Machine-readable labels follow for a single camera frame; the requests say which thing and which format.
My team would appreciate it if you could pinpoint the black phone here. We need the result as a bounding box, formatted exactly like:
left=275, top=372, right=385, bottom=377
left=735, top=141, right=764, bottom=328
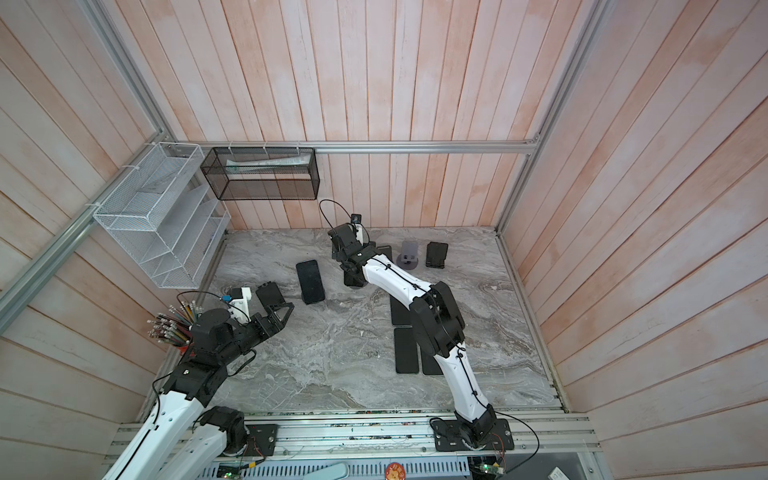
left=394, top=327, right=420, bottom=374
left=390, top=296, right=412, bottom=327

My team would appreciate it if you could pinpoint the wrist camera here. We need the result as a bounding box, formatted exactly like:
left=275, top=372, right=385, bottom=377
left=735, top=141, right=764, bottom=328
left=222, top=287, right=252, bottom=324
left=350, top=213, right=365, bottom=244

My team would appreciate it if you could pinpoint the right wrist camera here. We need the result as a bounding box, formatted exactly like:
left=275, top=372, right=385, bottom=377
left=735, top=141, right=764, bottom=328
left=350, top=213, right=365, bottom=244

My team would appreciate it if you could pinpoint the black mesh basket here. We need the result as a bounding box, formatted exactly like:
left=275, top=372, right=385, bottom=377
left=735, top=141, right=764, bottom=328
left=201, top=146, right=321, bottom=201

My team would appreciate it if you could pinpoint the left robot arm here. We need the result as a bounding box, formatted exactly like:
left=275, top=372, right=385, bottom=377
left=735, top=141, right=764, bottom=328
left=104, top=302, right=294, bottom=479

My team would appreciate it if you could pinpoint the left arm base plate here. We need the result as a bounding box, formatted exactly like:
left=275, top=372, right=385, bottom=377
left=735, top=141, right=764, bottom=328
left=244, top=424, right=279, bottom=459

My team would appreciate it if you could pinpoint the purple phone stand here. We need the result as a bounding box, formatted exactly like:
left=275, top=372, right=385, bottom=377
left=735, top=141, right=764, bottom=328
left=396, top=240, right=419, bottom=271

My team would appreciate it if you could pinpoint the green phone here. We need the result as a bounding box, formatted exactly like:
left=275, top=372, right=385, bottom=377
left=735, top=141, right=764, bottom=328
left=343, top=268, right=367, bottom=288

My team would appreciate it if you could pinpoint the bundle of pencils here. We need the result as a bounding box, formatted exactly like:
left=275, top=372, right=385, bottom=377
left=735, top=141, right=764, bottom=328
left=147, top=300, right=202, bottom=349

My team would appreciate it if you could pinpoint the aluminium rail front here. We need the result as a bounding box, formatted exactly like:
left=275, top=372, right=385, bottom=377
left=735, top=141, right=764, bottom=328
left=245, top=408, right=601, bottom=464

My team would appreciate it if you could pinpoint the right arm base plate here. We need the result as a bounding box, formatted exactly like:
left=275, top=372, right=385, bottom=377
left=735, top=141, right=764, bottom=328
left=429, top=417, right=515, bottom=452

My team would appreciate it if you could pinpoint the blue phone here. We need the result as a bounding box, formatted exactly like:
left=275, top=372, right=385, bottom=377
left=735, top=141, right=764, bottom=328
left=296, top=260, right=325, bottom=305

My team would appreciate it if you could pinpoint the black stand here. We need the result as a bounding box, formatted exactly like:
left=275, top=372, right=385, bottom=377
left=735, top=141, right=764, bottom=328
left=425, top=241, right=449, bottom=269
left=256, top=281, right=286, bottom=312

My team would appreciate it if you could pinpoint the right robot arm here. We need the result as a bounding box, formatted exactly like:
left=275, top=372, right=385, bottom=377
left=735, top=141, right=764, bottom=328
left=328, top=223, right=497, bottom=449

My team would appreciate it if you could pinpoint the grey round stand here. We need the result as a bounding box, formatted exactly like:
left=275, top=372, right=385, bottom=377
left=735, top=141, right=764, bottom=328
left=377, top=245, right=392, bottom=260

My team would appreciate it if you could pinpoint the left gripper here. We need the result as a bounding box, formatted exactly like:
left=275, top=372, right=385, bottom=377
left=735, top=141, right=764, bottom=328
left=218, top=303, right=295, bottom=365

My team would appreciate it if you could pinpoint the white wire mesh shelf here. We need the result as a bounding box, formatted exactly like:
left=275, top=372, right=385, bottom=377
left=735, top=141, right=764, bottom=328
left=94, top=142, right=231, bottom=290

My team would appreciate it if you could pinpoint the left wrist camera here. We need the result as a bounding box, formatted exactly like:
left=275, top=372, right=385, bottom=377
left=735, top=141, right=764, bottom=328
left=222, top=287, right=252, bottom=324

